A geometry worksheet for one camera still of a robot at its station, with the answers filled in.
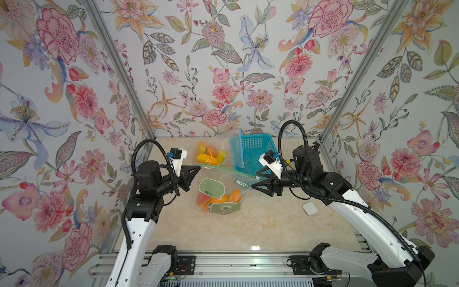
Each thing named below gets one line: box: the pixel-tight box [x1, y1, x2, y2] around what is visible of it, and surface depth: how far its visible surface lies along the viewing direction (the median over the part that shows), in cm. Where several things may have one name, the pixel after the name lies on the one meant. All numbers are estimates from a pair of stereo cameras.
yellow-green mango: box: [216, 150, 227, 166], surface depth 105 cm
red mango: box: [196, 192, 212, 209], surface depth 81 cm
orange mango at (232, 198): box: [201, 190, 239, 213], surface depth 81 cm
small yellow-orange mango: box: [197, 141, 207, 154], surface depth 102 cm
